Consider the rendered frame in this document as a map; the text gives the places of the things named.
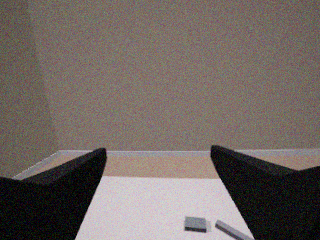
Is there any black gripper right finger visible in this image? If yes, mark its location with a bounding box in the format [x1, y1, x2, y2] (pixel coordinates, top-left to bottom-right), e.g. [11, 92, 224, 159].
[211, 145, 320, 240]

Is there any grey flat bar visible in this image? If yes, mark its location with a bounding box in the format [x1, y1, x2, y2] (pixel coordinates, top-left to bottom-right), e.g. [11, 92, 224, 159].
[215, 219, 254, 240]

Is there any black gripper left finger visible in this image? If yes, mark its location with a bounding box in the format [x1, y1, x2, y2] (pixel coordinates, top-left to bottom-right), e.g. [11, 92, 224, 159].
[0, 148, 107, 240]

